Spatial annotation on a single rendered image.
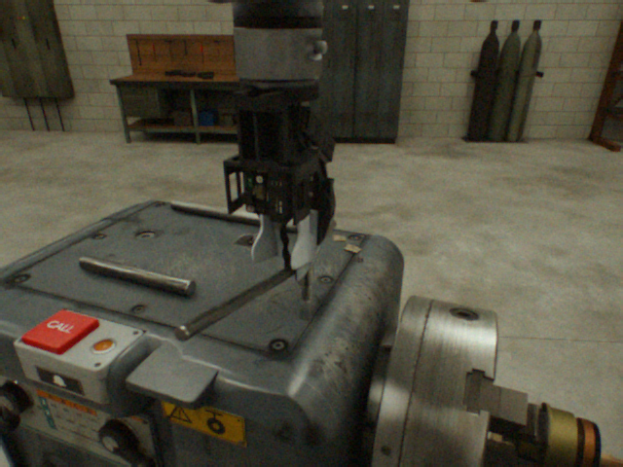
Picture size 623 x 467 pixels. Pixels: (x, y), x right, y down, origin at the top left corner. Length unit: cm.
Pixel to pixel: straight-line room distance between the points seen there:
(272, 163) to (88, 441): 53
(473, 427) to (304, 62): 43
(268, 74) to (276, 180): 9
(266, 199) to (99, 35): 748
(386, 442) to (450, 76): 676
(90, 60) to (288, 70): 763
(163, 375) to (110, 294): 20
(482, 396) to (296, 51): 43
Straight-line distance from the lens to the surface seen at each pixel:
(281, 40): 38
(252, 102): 38
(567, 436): 71
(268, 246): 48
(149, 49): 751
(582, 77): 777
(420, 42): 705
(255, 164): 39
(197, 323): 34
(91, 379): 58
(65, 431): 80
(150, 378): 53
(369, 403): 64
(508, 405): 61
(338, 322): 58
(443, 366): 59
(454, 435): 58
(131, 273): 69
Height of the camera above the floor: 160
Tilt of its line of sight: 27 degrees down
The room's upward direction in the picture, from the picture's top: straight up
